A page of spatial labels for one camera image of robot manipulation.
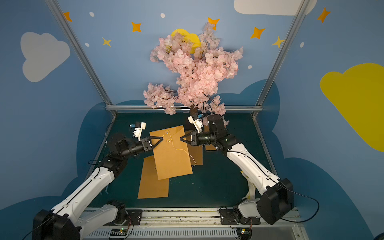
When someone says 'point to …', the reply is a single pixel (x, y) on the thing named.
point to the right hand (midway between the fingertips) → (184, 137)
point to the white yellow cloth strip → (251, 195)
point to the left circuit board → (118, 233)
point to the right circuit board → (244, 233)
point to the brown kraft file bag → (208, 147)
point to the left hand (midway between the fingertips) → (163, 137)
